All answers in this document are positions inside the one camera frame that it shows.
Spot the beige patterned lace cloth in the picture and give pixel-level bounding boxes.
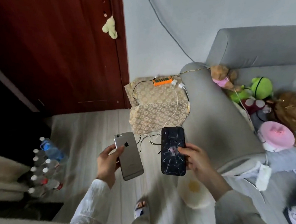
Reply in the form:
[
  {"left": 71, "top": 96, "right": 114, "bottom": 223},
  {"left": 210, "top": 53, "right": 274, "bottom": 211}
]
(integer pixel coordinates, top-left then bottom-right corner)
[{"left": 124, "top": 74, "right": 192, "bottom": 136}]

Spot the white charging cable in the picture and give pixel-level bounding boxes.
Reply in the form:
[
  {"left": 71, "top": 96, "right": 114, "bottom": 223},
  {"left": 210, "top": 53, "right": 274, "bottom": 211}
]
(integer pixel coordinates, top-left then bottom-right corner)
[{"left": 136, "top": 85, "right": 193, "bottom": 148}]

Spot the white patterned slipper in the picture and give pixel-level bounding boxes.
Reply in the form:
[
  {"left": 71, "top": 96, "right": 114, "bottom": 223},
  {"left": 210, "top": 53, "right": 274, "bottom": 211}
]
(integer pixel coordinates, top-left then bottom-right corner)
[{"left": 133, "top": 203, "right": 151, "bottom": 219}]

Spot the brown teddy bear pink dress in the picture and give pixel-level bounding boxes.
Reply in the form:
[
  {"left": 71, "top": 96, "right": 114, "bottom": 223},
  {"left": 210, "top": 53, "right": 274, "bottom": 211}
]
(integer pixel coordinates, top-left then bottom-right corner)
[{"left": 210, "top": 63, "right": 241, "bottom": 93}]

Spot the yellow power cord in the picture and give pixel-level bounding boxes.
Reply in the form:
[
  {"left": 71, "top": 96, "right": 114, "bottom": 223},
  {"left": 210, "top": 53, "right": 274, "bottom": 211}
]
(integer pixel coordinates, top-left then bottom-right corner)
[{"left": 172, "top": 66, "right": 213, "bottom": 77}]

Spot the person's left hand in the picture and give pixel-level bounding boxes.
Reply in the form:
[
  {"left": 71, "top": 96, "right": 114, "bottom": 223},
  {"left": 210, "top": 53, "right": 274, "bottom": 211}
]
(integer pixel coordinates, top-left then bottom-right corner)
[{"left": 93, "top": 143, "right": 128, "bottom": 190}]

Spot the white tissue pack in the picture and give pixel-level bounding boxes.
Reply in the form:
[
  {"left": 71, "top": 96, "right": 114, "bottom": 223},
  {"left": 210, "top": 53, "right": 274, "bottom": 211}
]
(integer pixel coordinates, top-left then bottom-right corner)
[{"left": 253, "top": 163, "right": 274, "bottom": 192}]

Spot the grey fabric sofa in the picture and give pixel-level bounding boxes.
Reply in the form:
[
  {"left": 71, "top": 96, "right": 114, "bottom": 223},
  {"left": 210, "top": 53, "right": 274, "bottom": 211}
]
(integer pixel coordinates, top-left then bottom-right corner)
[{"left": 176, "top": 23, "right": 296, "bottom": 224}]

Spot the red mushroom plush toy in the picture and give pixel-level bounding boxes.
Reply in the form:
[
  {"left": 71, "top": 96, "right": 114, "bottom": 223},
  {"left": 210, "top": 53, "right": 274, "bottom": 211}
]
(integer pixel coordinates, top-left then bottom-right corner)
[{"left": 243, "top": 96, "right": 272, "bottom": 116}]

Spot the person's left forearm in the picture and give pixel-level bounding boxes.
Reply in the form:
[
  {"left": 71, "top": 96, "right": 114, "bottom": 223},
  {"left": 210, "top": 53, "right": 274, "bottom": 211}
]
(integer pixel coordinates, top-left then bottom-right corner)
[{"left": 58, "top": 177, "right": 121, "bottom": 224}]

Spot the pink round plush toy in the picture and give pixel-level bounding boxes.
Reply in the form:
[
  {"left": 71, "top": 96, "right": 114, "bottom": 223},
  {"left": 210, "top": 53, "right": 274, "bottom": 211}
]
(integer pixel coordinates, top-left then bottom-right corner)
[{"left": 256, "top": 119, "right": 296, "bottom": 154}]

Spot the dark red wooden door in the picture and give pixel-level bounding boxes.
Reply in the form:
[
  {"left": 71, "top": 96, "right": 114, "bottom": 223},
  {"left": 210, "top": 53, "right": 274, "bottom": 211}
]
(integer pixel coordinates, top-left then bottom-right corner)
[{"left": 0, "top": 0, "right": 132, "bottom": 119}]

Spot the silver smartphone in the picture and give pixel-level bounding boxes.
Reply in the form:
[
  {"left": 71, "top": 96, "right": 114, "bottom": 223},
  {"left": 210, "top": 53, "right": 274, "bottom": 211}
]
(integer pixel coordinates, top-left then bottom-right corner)
[{"left": 113, "top": 131, "right": 145, "bottom": 182}]

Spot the person's foot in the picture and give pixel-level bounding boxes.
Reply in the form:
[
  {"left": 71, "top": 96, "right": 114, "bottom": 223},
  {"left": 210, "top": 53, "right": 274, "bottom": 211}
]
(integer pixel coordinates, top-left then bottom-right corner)
[{"left": 135, "top": 200, "right": 148, "bottom": 211}]

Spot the brown furry plush toy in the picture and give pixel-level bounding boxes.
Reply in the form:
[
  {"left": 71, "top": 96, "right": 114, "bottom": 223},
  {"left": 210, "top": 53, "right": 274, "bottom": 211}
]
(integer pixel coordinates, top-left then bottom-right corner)
[{"left": 267, "top": 91, "right": 296, "bottom": 153}]

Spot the cluster of plastic water bottles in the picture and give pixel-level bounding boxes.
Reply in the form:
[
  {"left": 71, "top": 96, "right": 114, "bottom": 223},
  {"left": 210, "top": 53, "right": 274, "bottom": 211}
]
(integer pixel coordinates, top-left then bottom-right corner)
[{"left": 23, "top": 135, "right": 71, "bottom": 199}]

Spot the fried egg plush cushion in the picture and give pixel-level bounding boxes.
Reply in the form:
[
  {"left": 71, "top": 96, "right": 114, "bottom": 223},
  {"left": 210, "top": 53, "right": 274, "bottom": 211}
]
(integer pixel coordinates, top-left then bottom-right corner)
[{"left": 176, "top": 168, "right": 216, "bottom": 211}]

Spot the orange power strip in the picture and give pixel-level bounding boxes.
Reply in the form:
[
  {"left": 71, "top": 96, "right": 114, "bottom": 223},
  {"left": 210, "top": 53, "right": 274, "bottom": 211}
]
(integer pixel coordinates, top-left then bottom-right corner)
[{"left": 152, "top": 76, "right": 174, "bottom": 87}]

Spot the pale green plush toy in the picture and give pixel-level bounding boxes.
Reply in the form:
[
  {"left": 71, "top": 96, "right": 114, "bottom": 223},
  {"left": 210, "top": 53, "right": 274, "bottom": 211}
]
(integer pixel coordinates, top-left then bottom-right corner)
[{"left": 101, "top": 15, "right": 118, "bottom": 41}]

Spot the black cracked smartphone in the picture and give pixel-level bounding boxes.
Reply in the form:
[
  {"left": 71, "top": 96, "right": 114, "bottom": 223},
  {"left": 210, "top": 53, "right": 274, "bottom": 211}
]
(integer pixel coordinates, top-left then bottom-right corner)
[{"left": 158, "top": 125, "right": 188, "bottom": 178}]

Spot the person's right hand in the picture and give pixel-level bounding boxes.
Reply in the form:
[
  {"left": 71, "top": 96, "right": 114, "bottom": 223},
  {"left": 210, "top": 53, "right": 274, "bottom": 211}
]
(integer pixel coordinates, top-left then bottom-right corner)
[{"left": 177, "top": 141, "right": 220, "bottom": 183}]

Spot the black cable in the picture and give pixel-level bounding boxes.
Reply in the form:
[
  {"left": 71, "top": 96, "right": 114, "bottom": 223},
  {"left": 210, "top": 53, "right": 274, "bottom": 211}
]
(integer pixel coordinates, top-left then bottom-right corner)
[{"left": 131, "top": 77, "right": 158, "bottom": 107}]

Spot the green frog plush toy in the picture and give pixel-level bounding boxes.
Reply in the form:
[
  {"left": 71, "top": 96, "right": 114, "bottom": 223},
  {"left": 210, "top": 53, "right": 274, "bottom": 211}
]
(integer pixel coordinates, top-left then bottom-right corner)
[{"left": 228, "top": 76, "right": 274, "bottom": 104}]

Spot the grey wall cable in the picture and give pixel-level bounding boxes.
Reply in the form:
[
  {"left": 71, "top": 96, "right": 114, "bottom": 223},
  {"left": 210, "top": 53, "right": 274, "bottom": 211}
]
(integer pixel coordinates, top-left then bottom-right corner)
[{"left": 145, "top": 0, "right": 207, "bottom": 68}]

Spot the person's right forearm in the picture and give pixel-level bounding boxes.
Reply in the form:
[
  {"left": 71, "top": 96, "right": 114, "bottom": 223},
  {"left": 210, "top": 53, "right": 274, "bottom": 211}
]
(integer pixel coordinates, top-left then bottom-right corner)
[{"left": 196, "top": 168, "right": 270, "bottom": 224}]

